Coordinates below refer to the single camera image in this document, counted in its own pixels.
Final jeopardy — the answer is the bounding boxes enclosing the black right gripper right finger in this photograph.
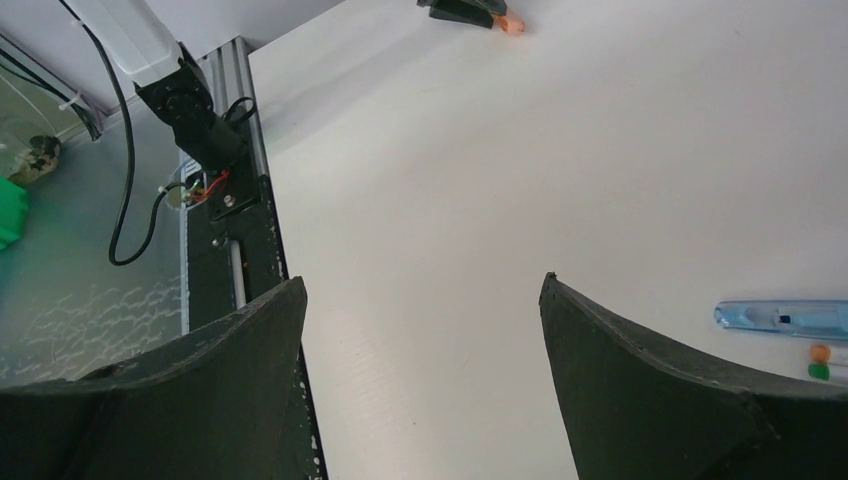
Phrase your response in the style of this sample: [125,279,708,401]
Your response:
[539,273,847,479]

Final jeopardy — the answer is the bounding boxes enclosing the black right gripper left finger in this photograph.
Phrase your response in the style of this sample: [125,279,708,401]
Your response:
[1,277,308,479]

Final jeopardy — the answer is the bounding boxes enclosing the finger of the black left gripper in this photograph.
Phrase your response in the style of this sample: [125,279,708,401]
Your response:
[416,0,508,29]

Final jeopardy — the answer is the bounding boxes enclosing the orange translucent highlighter pen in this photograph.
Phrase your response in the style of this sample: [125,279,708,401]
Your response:
[493,14,526,36]

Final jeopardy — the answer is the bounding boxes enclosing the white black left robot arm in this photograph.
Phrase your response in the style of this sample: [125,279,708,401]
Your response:
[64,1,267,222]

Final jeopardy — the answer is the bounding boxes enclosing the white pen orange tip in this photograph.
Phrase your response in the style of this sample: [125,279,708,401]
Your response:
[809,344,848,367]

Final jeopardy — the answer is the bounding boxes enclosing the white pen green tip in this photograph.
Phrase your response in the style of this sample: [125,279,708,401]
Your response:
[807,363,848,385]

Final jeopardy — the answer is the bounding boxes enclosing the blue translucent highlighter pen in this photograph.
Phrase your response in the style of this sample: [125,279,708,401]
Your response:
[713,300,847,341]

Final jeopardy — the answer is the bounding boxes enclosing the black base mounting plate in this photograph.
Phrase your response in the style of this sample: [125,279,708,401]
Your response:
[181,175,329,479]

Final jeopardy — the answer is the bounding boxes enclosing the green plastic bin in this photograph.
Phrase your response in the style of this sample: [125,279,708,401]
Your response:
[0,178,30,250]

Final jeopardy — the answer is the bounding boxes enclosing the glass jar metal lid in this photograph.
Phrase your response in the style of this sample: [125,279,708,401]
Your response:
[1,135,62,187]

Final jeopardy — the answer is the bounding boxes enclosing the black cable on base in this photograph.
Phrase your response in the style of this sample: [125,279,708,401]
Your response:
[58,0,190,268]

